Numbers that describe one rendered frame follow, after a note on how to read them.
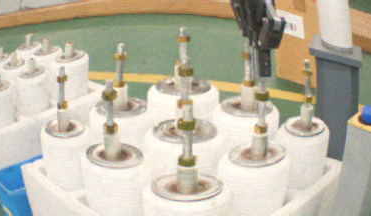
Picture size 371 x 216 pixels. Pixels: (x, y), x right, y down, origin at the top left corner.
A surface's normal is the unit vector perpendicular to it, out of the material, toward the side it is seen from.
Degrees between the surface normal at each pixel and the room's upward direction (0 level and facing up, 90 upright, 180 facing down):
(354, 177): 90
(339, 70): 90
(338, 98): 90
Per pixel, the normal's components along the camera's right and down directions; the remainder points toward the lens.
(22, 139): 0.71, 0.23
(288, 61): -0.57, 0.26
